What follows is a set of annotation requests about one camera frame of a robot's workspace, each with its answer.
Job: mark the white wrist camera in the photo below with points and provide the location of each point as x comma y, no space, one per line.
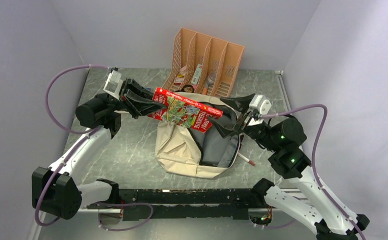
114,84
260,104

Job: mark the red white small box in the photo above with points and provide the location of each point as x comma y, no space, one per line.
178,80

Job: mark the orange plastic file organizer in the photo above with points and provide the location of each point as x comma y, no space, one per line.
216,56

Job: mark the orange handled tool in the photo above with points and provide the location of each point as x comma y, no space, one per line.
205,89

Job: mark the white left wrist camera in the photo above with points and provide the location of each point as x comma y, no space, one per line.
114,84

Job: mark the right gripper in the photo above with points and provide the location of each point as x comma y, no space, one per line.
240,104

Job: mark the white red pen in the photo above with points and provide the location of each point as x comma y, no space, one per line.
246,159

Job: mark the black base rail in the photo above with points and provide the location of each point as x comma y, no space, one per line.
233,203

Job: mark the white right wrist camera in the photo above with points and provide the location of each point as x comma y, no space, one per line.
260,104

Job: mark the beige canvas backpack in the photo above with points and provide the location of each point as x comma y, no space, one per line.
191,153

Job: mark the green white box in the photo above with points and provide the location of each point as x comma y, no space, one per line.
197,74

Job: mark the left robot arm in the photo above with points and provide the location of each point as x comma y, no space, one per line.
54,189

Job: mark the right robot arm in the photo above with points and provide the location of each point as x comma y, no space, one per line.
324,214

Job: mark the red patterned book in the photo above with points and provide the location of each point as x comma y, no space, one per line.
183,111

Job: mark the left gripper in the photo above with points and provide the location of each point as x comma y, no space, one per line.
135,108

